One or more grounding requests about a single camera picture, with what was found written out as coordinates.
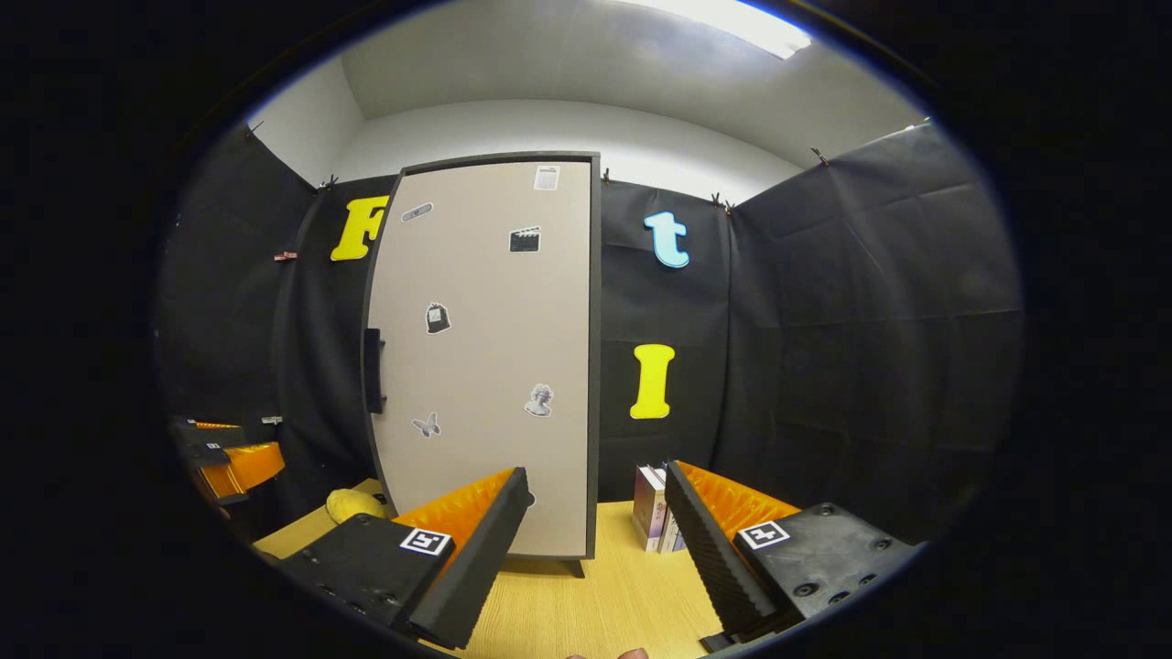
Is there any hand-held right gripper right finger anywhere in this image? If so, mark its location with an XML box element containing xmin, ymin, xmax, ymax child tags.
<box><xmin>664</xmin><ymin>460</ymin><xmax>921</xmax><ymax>643</ymax></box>

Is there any white and maroon book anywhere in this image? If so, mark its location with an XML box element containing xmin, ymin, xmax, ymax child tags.
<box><xmin>632</xmin><ymin>464</ymin><xmax>668</xmax><ymax>554</ymax></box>

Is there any yellow lumpy object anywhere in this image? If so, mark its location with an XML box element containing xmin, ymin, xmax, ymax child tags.
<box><xmin>326</xmin><ymin>488</ymin><xmax>391</xmax><ymax>526</ymax></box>

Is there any long ceiling light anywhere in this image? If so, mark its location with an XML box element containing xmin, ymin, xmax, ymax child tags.
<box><xmin>623</xmin><ymin>0</ymin><xmax>812</xmax><ymax>61</ymax></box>

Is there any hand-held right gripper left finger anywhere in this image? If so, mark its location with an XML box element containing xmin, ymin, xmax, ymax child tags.
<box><xmin>275</xmin><ymin>467</ymin><xmax>532</xmax><ymax>651</ymax></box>

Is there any black backdrop cloth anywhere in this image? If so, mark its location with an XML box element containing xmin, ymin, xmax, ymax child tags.
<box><xmin>156</xmin><ymin>119</ymin><xmax>1026</xmax><ymax>550</ymax></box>

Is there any grey cabinet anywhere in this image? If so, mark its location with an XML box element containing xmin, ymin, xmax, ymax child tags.
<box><xmin>362</xmin><ymin>151</ymin><xmax>603</xmax><ymax>579</ymax></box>

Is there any black door handle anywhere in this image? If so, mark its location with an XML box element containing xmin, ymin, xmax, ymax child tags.
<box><xmin>364</xmin><ymin>328</ymin><xmax>388</xmax><ymax>415</ymax></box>

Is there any beige cabinet door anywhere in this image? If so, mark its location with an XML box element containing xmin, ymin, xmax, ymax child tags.
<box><xmin>366</xmin><ymin>160</ymin><xmax>592</xmax><ymax>557</ymax></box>

